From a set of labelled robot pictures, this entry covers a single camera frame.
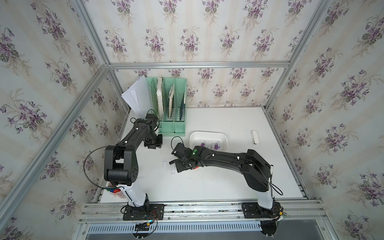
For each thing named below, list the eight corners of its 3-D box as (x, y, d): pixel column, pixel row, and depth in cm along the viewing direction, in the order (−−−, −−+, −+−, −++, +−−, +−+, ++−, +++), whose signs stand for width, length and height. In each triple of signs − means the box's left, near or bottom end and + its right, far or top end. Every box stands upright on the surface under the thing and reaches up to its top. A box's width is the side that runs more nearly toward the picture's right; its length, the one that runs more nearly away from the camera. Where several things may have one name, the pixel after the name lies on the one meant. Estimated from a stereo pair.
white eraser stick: (252, 144, 101) (254, 141, 98) (250, 133, 107) (252, 130, 104) (257, 144, 101) (259, 142, 98) (255, 133, 107) (256, 130, 104)
